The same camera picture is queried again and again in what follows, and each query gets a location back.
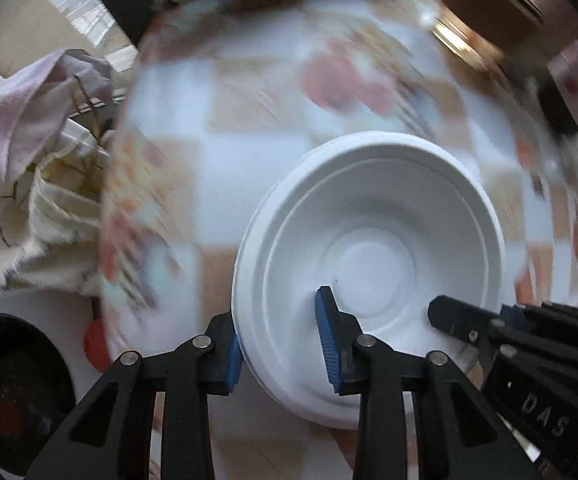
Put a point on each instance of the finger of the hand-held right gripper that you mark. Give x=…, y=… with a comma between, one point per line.
x=511, y=315
x=451, y=317

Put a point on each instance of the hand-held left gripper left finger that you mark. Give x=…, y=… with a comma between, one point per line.
x=231, y=360

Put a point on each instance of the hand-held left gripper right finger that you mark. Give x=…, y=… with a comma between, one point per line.
x=326, y=340

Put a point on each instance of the large white bowl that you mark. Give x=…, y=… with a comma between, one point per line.
x=369, y=240

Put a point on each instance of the black round basin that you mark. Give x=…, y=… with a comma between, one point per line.
x=14, y=390

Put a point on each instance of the patterned checkered tablecloth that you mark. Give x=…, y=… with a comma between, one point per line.
x=249, y=110

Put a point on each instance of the beige cloth on rack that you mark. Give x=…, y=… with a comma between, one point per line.
x=86, y=110

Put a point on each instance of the glass jar with cork band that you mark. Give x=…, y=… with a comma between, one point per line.
x=489, y=5

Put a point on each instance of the pink striped towel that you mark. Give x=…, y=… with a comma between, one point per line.
x=24, y=105

